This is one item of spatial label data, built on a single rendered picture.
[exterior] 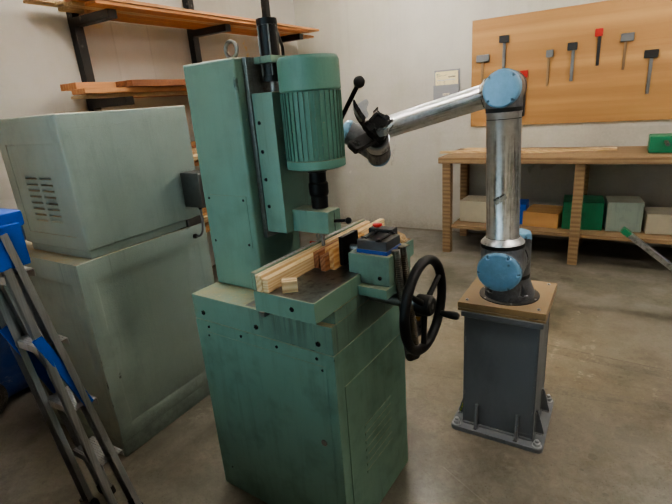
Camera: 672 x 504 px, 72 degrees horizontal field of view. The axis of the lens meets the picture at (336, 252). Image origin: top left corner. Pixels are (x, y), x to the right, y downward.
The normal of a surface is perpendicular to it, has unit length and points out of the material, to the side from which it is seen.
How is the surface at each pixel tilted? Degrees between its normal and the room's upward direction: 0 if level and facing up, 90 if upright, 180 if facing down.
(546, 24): 90
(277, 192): 90
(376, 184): 90
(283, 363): 90
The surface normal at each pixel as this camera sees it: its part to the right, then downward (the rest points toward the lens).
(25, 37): 0.86, 0.10
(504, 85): -0.49, 0.17
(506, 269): -0.47, 0.38
